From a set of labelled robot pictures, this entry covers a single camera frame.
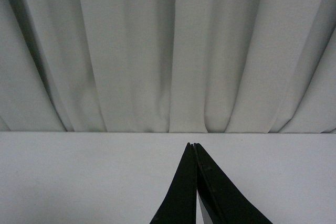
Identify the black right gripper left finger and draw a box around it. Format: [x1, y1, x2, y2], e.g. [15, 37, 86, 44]
[151, 143, 197, 224]

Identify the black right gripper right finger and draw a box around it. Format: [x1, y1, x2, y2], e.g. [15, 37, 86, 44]
[194, 143, 271, 223]

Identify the white pleated curtain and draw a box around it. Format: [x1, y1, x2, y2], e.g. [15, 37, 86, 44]
[1, 0, 335, 133]

